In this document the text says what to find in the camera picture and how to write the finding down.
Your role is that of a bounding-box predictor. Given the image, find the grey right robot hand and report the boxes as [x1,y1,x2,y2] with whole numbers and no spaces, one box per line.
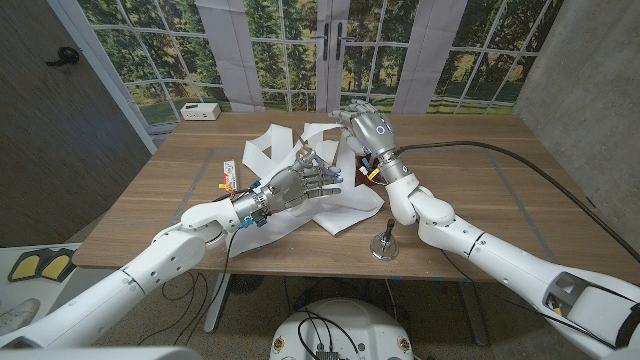
[329,98,419,186]

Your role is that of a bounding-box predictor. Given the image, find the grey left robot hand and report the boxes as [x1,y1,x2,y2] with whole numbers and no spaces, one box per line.
[232,163,346,230]

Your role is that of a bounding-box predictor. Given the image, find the grey yellow scissors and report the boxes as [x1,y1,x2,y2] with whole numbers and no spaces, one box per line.
[294,130,346,183]

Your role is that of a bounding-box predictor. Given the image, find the white receipt paper strip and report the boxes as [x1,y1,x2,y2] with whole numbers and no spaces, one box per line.
[227,121,386,259]

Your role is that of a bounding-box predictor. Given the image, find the red cup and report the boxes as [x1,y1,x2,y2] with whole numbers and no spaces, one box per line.
[354,166,387,189]

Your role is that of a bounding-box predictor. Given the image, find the white red toothpaste tube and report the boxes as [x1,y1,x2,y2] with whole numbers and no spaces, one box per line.
[222,159,238,193]

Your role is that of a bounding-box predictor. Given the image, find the printed forest window backdrop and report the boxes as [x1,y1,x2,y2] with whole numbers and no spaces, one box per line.
[74,0,566,127]

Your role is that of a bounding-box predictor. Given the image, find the white power strip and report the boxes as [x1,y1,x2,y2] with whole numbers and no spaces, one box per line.
[179,102,222,122]

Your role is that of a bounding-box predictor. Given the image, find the white table leg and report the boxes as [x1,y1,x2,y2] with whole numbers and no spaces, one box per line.
[457,279,490,347]
[203,273,232,334]

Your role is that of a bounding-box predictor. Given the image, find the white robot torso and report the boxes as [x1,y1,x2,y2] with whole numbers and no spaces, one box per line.
[269,298,415,360]

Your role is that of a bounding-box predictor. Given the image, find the white sneaker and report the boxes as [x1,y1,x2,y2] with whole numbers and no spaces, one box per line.
[0,298,41,337]

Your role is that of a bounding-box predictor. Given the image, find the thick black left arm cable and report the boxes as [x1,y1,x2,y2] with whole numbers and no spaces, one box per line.
[214,186,252,202]

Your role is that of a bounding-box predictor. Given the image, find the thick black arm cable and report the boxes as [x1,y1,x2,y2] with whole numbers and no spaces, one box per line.
[394,140,640,264]
[214,186,252,202]

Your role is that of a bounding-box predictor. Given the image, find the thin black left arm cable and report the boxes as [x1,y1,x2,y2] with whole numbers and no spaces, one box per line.
[137,227,239,347]

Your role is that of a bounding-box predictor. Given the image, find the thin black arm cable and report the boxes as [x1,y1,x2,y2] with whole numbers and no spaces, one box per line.
[439,248,617,350]
[137,227,239,347]

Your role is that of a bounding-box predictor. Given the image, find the silver bell black handle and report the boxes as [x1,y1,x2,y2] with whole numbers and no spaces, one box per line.
[369,217,400,262]

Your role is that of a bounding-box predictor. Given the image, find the black torso cable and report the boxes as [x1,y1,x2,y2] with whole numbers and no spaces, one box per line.
[294,308,361,357]

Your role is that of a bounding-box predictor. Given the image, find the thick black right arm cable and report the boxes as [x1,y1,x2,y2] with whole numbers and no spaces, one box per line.
[394,140,640,264]

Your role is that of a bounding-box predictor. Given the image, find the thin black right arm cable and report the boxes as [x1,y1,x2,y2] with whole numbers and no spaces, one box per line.
[439,248,617,350]

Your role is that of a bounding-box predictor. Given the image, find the black wall handle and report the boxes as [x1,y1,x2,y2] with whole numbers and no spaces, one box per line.
[44,46,81,68]

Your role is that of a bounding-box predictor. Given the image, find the black arm strap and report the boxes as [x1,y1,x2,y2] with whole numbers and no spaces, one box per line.
[614,301,640,350]

